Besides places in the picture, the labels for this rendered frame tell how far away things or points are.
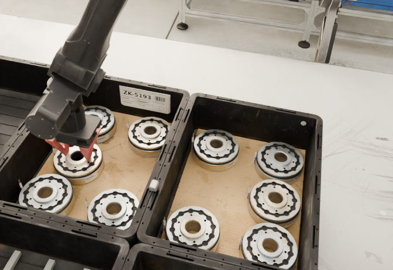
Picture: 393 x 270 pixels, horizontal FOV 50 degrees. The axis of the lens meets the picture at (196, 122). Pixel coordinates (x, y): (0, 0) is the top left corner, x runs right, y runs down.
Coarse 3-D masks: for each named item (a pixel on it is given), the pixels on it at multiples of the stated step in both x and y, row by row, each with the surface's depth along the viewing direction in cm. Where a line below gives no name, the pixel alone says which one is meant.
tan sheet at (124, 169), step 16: (112, 112) 106; (96, 144) 98; (112, 144) 98; (128, 144) 99; (48, 160) 94; (112, 160) 95; (128, 160) 95; (144, 160) 95; (112, 176) 92; (128, 176) 92; (144, 176) 92; (80, 192) 88; (96, 192) 88; (80, 208) 86
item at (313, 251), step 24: (192, 96) 97; (216, 96) 97; (168, 168) 81; (312, 192) 79; (144, 216) 73; (312, 216) 75; (144, 240) 70; (312, 240) 71; (240, 264) 69; (264, 264) 68; (312, 264) 68
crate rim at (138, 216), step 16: (112, 80) 100; (128, 80) 100; (176, 128) 89; (16, 144) 84; (160, 160) 84; (144, 192) 77; (0, 208) 73; (16, 208) 73; (32, 208) 73; (144, 208) 74; (80, 224) 71; (96, 224) 72; (128, 240) 71
